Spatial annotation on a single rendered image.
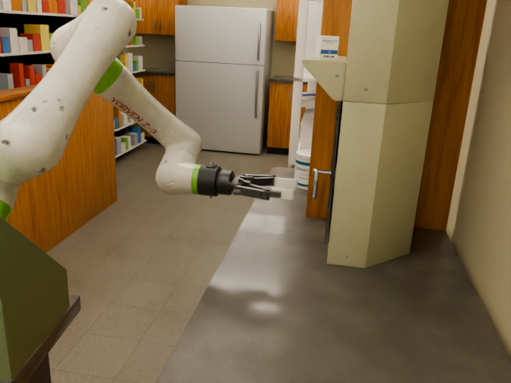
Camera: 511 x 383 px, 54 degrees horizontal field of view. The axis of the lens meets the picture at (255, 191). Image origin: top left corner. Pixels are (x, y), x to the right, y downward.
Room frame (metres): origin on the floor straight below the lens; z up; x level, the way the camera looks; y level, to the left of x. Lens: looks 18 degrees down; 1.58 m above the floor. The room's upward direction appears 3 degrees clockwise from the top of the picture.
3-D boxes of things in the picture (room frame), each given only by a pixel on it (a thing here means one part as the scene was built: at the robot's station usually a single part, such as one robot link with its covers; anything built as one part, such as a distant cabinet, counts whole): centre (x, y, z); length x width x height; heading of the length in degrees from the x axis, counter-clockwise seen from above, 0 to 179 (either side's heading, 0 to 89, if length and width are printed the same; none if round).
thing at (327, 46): (1.43, -0.18, 1.54); 0.05 x 0.05 x 0.06; 10
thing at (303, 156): (2.06, -0.23, 1.02); 0.13 x 0.13 x 0.15
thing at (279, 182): (1.43, -0.09, 1.14); 0.07 x 0.01 x 0.03; 81
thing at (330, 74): (1.48, -0.19, 1.46); 0.32 x 0.11 x 0.10; 171
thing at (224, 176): (1.41, 0.06, 1.14); 0.09 x 0.08 x 0.07; 81
